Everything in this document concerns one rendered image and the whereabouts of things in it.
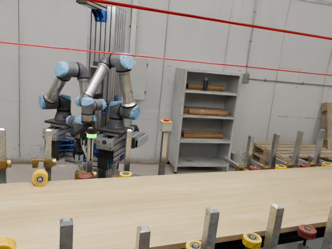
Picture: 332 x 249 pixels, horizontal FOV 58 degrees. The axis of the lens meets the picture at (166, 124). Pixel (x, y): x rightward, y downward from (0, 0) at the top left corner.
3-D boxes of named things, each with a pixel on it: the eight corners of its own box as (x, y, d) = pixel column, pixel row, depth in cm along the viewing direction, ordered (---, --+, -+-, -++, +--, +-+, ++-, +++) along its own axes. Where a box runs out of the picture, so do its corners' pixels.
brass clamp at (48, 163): (32, 164, 185) (32, 157, 184) (55, 164, 190) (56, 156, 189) (31, 168, 179) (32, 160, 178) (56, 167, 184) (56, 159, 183)
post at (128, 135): (121, 194, 209) (126, 128, 200) (126, 194, 211) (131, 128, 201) (122, 196, 206) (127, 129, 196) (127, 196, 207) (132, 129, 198)
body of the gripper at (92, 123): (95, 138, 202) (96, 121, 199) (84, 140, 196) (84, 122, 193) (90, 136, 207) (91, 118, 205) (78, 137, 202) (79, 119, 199)
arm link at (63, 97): (73, 109, 259) (73, 94, 256) (59, 110, 249) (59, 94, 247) (66, 107, 267) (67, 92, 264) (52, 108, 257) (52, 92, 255)
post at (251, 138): (239, 190, 247) (248, 134, 237) (243, 190, 248) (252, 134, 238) (242, 192, 244) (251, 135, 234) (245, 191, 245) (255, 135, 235)
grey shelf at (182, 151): (166, 163, 488) (176, 67, 456) (216, 163, 512) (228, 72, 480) (174, 173, 446) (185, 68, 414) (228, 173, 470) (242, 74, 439)
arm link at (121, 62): (127, 113, 250) (117, 49, 224) (142, 116, 243) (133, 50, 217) (119, 120, 241) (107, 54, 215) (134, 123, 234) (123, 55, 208)
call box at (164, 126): (158, 130, 210) (159, 119, 209) (168, 130, 213) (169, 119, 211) (162, 133, 204) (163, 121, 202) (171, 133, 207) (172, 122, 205)
